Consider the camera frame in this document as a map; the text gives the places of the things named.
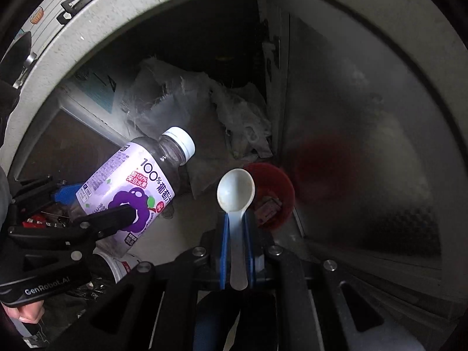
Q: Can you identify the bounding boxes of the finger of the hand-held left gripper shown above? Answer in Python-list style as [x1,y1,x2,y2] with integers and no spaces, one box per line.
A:
[11,175,84,209]
[73,204,138,241]

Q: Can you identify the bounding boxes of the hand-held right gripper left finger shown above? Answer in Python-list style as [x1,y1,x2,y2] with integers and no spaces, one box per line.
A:
[62,212,231,351]

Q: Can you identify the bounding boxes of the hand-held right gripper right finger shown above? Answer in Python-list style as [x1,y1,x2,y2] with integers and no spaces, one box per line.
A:
[243,212,414,351]

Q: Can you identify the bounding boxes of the purple label plastic bottle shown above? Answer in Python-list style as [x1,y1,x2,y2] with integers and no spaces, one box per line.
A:
[75,127,195,257]

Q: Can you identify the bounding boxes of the small white pink box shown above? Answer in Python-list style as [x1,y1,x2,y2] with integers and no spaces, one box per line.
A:
[256,197,282,224]

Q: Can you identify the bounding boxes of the white plastic spoon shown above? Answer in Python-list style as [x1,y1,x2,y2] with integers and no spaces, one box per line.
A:
[216,168,256,289]

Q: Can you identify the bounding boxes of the red plastic bin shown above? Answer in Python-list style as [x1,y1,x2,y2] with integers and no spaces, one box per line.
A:
[243,163,295,231]

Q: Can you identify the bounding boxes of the person's left hand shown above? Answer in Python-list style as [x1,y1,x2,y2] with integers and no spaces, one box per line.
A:
[4,299,45,324]

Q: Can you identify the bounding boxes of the red black packet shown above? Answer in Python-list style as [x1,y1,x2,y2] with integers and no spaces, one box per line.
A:
[22,216,70,228]

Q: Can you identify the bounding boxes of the white cup red label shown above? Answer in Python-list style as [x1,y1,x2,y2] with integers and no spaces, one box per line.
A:
[91,252,143,285]

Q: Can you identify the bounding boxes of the person's leg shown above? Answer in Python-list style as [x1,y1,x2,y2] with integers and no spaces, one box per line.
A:
[194,292,244,351]

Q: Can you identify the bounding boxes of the teal cardboard box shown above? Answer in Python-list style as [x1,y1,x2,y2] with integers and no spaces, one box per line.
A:
[68,71,119,114]

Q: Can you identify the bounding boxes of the crumpled plastic bag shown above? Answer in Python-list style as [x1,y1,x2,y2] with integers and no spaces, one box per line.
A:
[212,80,273,159]

